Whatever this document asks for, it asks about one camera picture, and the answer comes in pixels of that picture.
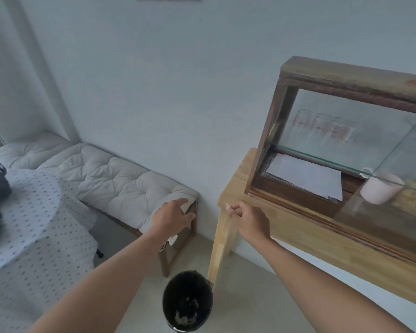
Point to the person's left hand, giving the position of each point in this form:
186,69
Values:
168,218

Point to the person's right hand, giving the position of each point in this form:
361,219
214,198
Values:
253,221

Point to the person's left thumb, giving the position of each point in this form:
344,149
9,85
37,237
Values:
189,216

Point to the person's right thumb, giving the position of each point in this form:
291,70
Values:
236,213

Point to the long grey tufted bench cushion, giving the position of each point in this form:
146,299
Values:
118,180

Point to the person's right forearm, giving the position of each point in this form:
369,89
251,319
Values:
326,291

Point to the person's left forearm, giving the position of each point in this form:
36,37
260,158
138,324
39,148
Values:
107,284

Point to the white cushion tag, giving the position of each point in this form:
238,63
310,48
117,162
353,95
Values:
171,241

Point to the light wooden side table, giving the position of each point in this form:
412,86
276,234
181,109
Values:
298,239

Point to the white paper sheet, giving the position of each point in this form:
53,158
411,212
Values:
305,175

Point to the black trash bin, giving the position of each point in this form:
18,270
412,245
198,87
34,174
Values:
187,301

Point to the black table foot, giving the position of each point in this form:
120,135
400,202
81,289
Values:
99,253

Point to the clear drinking glass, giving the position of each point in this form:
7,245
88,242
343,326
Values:
319,124
348,132
301,121
334,128

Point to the pale pink cup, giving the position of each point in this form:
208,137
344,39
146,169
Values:
379,189

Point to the dotted white tablecloth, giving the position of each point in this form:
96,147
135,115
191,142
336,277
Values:
34,239

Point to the wooden glass display case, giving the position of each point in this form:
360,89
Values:
332,74

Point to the short grey tufted bench cushion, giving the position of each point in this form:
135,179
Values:
27,150

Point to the yellow crumpled item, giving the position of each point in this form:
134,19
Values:
410,201

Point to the dark wooden bench frame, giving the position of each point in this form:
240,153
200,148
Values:
167,261

